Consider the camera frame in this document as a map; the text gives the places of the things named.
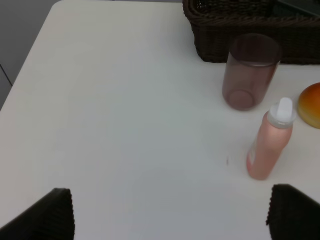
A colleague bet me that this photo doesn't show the translucent purple plastic cup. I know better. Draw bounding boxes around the translucent purple plastic cup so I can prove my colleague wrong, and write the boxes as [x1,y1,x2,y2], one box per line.
[222,33,282,111]

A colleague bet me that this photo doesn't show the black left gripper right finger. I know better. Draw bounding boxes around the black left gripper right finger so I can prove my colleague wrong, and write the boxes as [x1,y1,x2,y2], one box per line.
[266,184,320,240]

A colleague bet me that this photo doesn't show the dark brown wicker basket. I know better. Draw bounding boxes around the dark brown wicker basket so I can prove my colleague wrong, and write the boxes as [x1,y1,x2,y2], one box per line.
[182,0,320,65]

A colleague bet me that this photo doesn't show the red-orange peach fruit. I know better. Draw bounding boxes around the red-orange peach fruit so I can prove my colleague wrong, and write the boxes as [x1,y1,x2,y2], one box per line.
[297,82,320,129]

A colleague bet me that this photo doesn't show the pink bottle with white cap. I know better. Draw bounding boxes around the pink bottle with white cap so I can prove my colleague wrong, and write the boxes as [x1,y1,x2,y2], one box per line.
[246,97,297,181]

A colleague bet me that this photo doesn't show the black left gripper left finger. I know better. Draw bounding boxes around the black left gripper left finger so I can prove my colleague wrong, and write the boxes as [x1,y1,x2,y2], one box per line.
[0,188,75,240]

